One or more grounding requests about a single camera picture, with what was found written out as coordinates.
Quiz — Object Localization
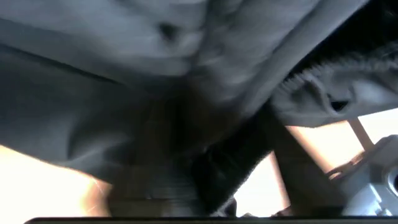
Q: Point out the black garment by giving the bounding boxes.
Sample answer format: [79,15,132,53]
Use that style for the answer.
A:
[0,0,398,218]

